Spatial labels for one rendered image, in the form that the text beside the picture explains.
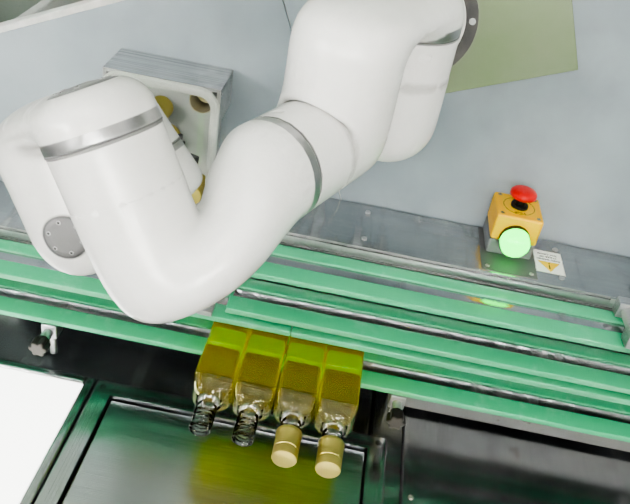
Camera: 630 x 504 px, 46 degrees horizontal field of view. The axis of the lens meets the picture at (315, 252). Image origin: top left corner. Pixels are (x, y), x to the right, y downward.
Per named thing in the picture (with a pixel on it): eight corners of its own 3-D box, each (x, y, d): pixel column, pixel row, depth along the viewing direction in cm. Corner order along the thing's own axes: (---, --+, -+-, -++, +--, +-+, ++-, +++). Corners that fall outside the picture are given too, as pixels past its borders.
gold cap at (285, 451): (273, 438, 100) (267, 464, 97) (278, 421, 98) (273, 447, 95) (299, 445, 100) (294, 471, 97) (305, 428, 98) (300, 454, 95)
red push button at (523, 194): (506, 213, 111) (513, 193, 109) (504, 199, 114) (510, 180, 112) (532, 218, 111) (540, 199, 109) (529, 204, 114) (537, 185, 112)
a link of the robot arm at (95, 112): (245, 201, 71) (189, 46, 66) (206, 284, 51) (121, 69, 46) (88, 249, 73) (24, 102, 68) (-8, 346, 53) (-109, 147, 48)
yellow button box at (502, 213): (482, 225, 120) (484, 251, 114) (495, 186, 116) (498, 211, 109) (524, 234, 120) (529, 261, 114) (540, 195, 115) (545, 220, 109)
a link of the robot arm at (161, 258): (290, 73, 53) (149, 136, 43) (346, 245, 58) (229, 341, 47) (164, 107, 62) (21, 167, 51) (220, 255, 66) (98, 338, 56)
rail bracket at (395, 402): (380, 383, 125) (375, 445, 114) (388, 353, 121) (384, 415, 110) (403, 388, 125) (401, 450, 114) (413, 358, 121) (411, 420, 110)
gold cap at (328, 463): (326, 455, 101) (322, 482, 97) (313, 438, 99) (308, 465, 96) (349, 448, 99) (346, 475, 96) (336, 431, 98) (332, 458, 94)
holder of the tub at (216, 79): (121, 202, 127) (105, 227, 120) (121, 47, 111) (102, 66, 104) (220, 222, 126) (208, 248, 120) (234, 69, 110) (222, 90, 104)
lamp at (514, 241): (495, 247, 113) (496, 258, 111) (503, 222, 110) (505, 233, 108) (524, 253, 113) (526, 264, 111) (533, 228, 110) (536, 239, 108)
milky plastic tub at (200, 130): (118, 177, 123) (99, 204, 116) (118, 47, 110) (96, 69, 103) (221, 198, 123) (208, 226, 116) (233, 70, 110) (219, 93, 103)
